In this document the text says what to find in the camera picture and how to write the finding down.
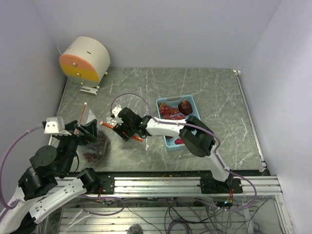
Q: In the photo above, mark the light blue plastic basket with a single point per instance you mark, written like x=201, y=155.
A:
x=173, y=102

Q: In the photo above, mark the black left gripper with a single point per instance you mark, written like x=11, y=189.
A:
x=89, y=130

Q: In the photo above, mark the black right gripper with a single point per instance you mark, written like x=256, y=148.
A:
x=120, y=128

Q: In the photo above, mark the magenta eggplant toy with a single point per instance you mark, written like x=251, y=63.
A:
x=178, y=141

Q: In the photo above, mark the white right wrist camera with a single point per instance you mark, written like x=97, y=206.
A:
x=115, y=111

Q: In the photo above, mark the dark red round fruit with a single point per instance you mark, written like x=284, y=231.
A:
x=185, y=108

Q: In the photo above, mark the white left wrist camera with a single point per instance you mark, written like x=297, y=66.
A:
x=54, y=125

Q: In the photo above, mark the aluminium rail base frame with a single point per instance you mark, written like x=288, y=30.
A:
x=175, y=203

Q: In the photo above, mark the white bracket block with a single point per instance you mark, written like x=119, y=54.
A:
x=89, y=90

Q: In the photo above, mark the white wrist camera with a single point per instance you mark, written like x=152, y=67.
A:
x=115, y=111
x=54, y=125

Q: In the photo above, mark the pink grape bunch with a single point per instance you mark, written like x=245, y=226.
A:
x=169, y=113

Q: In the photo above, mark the round pastel drawer cabinet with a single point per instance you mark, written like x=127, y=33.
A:
x=85, y=61

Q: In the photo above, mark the dark red grape bunch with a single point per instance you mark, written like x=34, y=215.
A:
x=95, y=151

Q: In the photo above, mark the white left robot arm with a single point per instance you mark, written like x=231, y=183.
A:
x=30, y=203

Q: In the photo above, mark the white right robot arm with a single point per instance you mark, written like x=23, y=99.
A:
x=196, y=136

